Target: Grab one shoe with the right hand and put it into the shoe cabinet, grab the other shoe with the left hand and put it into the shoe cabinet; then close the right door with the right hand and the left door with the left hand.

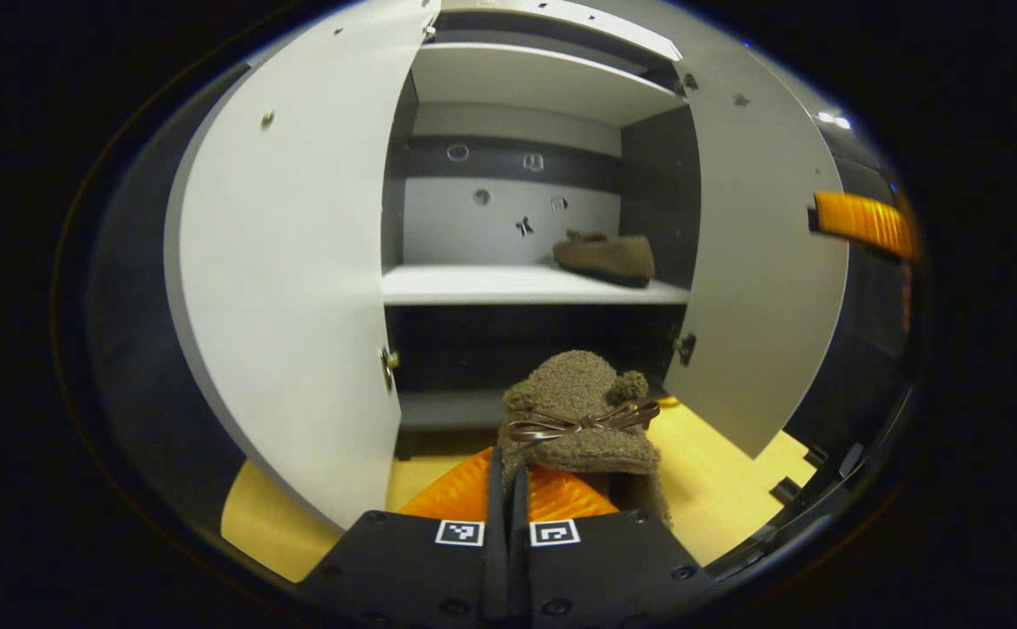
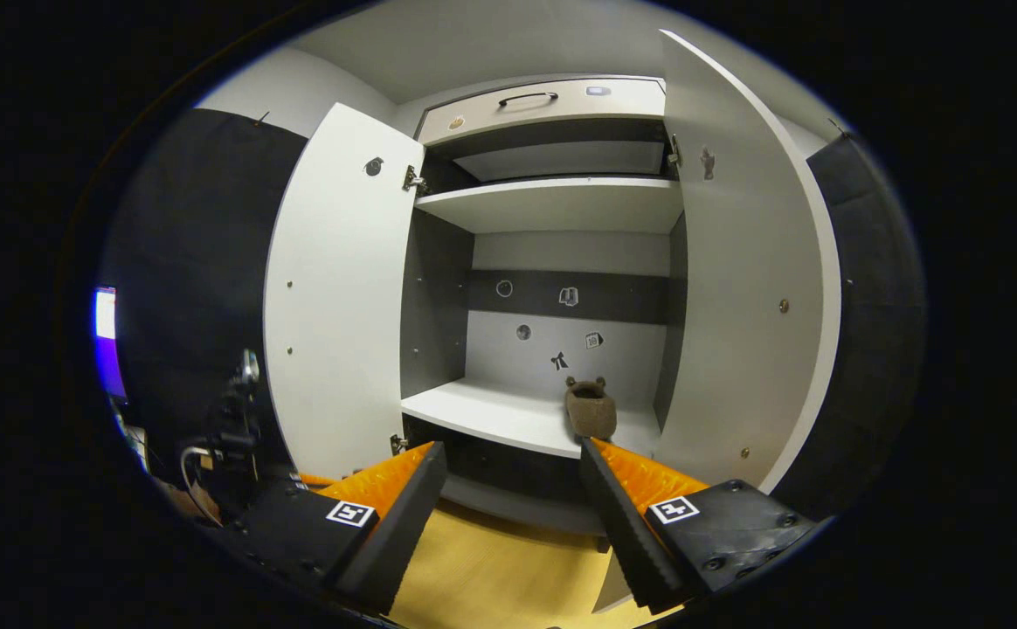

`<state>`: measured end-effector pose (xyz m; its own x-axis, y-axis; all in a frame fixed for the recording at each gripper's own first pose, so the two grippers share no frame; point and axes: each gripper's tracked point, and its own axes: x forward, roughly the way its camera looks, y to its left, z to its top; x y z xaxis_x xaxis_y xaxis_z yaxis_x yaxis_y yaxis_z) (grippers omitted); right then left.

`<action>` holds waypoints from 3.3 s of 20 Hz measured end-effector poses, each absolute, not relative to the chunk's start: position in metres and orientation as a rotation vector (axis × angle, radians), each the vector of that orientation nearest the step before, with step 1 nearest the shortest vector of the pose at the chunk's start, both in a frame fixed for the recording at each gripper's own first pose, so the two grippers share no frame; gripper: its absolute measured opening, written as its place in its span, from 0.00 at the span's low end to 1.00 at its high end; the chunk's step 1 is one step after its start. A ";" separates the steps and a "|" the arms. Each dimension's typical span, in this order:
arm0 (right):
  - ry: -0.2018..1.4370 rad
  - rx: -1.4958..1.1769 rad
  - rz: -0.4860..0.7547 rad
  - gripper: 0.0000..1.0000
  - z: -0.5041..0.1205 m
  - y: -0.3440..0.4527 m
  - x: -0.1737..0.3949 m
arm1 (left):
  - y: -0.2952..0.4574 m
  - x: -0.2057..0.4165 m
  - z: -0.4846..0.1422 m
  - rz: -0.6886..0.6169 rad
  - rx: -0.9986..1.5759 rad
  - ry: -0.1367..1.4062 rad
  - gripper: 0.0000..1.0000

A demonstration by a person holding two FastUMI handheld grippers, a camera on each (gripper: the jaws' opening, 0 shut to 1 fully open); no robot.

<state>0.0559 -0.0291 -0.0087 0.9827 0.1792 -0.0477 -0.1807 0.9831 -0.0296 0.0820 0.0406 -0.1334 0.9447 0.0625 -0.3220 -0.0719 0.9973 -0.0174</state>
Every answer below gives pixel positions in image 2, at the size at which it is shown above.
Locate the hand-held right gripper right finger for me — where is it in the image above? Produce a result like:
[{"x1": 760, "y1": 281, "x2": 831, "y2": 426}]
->
[{"x1": 580, "y1": 437, "x2": 817, "y2": 614}]

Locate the beige cabinet drawer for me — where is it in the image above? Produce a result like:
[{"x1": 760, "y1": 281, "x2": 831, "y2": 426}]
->
[{"x1": 417, "y1": 77, "x2": 667, "y2": 147}]

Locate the white shoe cabinet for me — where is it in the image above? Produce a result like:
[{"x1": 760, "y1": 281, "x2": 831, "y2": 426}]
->
[{"x1": 264, "y1": 31, "x2": 841, "y2": 536}]

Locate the black backdrop cloth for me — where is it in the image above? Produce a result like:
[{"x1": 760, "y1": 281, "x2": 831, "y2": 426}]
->
[
  {"x1": 797, "y1": 131, "x2": 927, "y2": 521},
  {"x1": 98, "y1": 109, "x2": 308, "y2": 499}
]

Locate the brown slipper shoe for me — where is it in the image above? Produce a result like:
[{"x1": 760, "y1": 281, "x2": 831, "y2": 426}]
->
[{"x1": 564, "y1": 376, "x2": 619, "y2": 442}]

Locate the lit monitor screen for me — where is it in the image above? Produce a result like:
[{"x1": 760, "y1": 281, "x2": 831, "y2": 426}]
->
[{"x1": 93, "y1": 287, "x2": 129, "y2": 403}]

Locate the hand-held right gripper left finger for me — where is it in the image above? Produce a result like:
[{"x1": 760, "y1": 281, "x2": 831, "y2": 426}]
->
[{"x1": 229, "y1": 441, "x2": 448, "y2": 615}]

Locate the white shoe cabinet door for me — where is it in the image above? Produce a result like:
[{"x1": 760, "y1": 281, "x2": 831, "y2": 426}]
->
[
  {"x1": 264, "y1": 103, "x2": 426, "y2": 481},
  {"x1": 653, "y1": 31, "x2": 841, "y2": 494}
]

